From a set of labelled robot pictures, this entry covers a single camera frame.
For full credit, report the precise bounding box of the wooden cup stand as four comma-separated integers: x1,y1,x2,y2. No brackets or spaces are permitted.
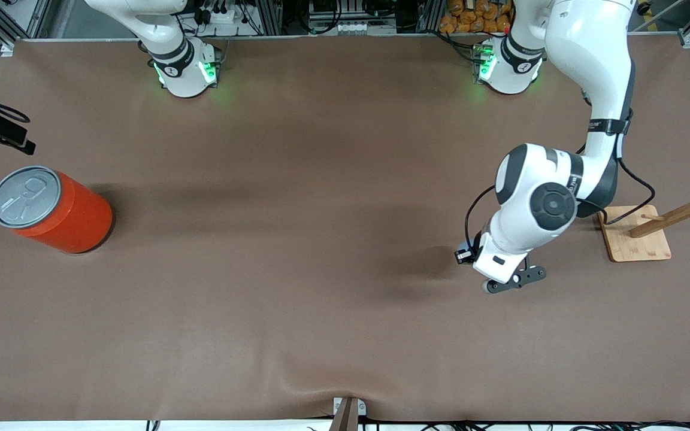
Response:
597,164,690,263

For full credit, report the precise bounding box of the red can with grey lid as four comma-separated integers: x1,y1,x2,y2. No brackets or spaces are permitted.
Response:
0,165,114,255

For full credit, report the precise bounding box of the brown table cover cloth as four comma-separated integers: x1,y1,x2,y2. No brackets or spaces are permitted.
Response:
0,33,690,423

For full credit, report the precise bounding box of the metal table edge clamp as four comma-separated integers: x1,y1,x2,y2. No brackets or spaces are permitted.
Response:
329,396,367,431

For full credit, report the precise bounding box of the orange packets pile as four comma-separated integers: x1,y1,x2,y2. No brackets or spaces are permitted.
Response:
438,0,515,34

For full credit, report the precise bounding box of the white power strip with plugs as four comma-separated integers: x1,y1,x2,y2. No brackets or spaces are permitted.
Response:
192,0,251,28

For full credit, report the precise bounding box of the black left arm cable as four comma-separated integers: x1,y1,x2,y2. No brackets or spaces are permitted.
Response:
464,90,657,247

